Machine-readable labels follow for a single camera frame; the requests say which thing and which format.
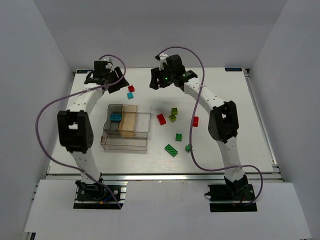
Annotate smoky grey plastic bin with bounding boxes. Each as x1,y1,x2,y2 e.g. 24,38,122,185
103,104,123,131

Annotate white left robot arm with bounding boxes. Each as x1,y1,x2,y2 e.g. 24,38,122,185
57,57,129,184

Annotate lime lego brick lower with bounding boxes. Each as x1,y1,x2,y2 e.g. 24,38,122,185
168,114,177,123

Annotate green lego brick tilted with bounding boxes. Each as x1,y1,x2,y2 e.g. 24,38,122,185
185,144,191,153

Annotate small red lego brick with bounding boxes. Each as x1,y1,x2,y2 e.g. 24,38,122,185
128,85,135,93

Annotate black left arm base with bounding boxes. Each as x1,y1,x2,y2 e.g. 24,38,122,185
73,180,126,210

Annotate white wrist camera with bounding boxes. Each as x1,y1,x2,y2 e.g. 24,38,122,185
155,53,168,71
102,57,113,69

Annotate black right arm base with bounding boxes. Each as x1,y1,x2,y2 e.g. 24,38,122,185
204,175,258,213

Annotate small cyan lego brick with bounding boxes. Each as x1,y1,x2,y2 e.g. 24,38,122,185
127,92,134,100

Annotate blue label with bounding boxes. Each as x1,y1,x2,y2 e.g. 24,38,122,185
76,69,93,74
224,67,243,72

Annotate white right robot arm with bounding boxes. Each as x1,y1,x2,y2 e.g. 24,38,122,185
149,53,248,191

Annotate blue label left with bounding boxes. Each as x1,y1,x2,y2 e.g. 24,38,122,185
76,69,93,74

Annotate long green lego near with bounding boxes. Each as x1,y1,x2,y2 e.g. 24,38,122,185
164,144,178,157

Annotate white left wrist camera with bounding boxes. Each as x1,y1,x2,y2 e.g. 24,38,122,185
102,57,113,69

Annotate blue label right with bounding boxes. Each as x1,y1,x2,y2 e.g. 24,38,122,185
224,67,243,72

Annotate small green lego brick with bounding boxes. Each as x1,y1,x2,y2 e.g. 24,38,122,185
175,133,183,142

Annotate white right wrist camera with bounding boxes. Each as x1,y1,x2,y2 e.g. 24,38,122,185
155,53,168,71

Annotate long cyan lego brick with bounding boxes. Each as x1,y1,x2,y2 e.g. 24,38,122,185
109,114,122,123

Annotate clear long front bin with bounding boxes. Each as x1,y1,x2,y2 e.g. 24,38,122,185
100,130,148,151

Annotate lime lego brick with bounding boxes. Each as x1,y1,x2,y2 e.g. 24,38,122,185
171,107,178,115
168,114,177,123

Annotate lime lego brick upper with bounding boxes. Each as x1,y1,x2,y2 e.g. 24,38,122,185
171,107,178,115

